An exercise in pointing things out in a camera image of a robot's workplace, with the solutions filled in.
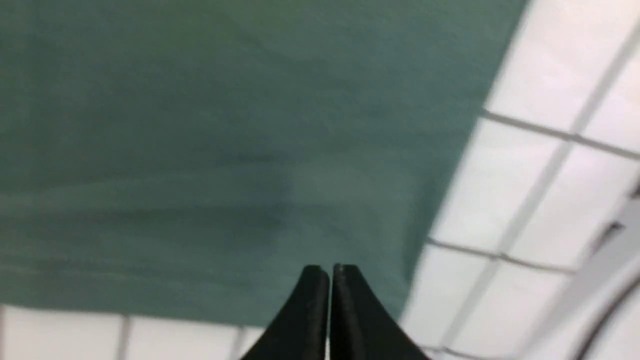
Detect white grid tablecloth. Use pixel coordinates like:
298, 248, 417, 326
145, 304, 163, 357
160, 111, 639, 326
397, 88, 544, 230
1, 0, 639, 360

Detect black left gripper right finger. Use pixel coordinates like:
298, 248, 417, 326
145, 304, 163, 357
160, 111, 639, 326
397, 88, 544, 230
330, 264, 429, 360

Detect green long sleeve shirt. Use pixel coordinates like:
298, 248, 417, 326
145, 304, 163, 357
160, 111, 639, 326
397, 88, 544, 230
0, 0, 528, 326

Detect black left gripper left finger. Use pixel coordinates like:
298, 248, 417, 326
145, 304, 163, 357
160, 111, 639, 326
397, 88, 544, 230
242, 265, 330, 360

